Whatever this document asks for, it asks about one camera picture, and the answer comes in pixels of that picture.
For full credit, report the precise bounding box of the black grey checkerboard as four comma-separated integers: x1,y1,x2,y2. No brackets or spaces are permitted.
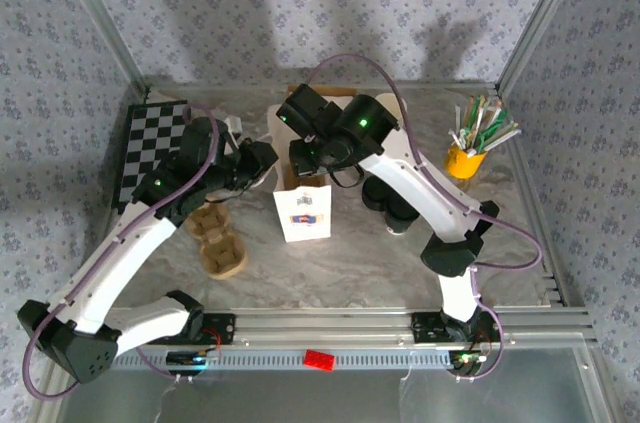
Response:
112,100,192,214

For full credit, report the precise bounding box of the white paper takeout bag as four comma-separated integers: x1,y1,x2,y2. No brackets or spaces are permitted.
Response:
247,130,334,244

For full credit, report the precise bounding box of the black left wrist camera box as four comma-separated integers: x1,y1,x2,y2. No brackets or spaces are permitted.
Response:
178,114,245,167

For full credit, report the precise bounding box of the yellow metal bucket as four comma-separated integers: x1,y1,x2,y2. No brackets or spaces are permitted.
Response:
444,141,489,180

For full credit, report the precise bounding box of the aluminium right frame post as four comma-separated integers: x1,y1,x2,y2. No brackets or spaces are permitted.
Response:
494,0,594,97

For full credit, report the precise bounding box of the small LED circuit board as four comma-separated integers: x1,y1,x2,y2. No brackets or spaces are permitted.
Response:
448,350,489,375
166,350,223,370

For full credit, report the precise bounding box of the brown paper wrapped straw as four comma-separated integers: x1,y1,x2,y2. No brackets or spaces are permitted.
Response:
464,95,482,144

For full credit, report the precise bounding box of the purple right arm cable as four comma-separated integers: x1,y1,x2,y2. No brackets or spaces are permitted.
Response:
304,53,545,380

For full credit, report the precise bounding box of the green wrapped straw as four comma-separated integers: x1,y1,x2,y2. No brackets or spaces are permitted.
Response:
477,112,507,149

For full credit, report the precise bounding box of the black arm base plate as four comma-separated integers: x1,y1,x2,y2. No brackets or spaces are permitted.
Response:
199,312,237,345
411,311,501,344

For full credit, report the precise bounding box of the black takeout coffee cup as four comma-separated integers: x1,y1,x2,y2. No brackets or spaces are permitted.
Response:
383,197,422,237

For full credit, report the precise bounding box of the aluminium frame post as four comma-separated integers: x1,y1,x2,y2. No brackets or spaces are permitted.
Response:
49,0,151,97
494,0,594,97

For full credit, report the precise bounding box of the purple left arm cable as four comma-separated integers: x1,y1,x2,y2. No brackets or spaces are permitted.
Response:
22,102,222,402

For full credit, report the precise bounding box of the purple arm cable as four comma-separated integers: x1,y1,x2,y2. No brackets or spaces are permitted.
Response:
304,53,545,380
22,102,222,402

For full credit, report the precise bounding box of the brown pulp cup carrier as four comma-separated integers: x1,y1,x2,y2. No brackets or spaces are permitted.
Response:
184,200,250,280

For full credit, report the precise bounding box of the aluminium right side rail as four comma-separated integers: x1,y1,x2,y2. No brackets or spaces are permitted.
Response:
502,92,574,308

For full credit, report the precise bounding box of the aluminium left frame post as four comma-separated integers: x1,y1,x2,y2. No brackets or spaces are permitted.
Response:
49,0,151,97

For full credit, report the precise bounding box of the aluminium front frame rail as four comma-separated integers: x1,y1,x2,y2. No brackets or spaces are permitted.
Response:
107,306,599,350

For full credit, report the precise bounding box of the grey slotted cable duct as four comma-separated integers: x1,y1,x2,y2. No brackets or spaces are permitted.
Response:
112,348,454,373

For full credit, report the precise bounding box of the red toy brick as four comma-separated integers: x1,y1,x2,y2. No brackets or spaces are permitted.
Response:
303,349,337,372

